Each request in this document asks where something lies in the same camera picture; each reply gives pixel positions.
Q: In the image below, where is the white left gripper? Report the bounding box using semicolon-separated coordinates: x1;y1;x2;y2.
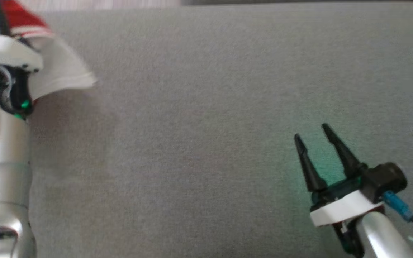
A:
0;0;44;73

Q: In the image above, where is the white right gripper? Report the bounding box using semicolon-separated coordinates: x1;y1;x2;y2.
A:
294;124;385;227

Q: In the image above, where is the red and white jersey garment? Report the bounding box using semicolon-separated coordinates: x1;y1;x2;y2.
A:
0;0;98;104

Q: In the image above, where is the blue-plug right camera cable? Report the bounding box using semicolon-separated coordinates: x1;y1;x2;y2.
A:
383;191;413;241

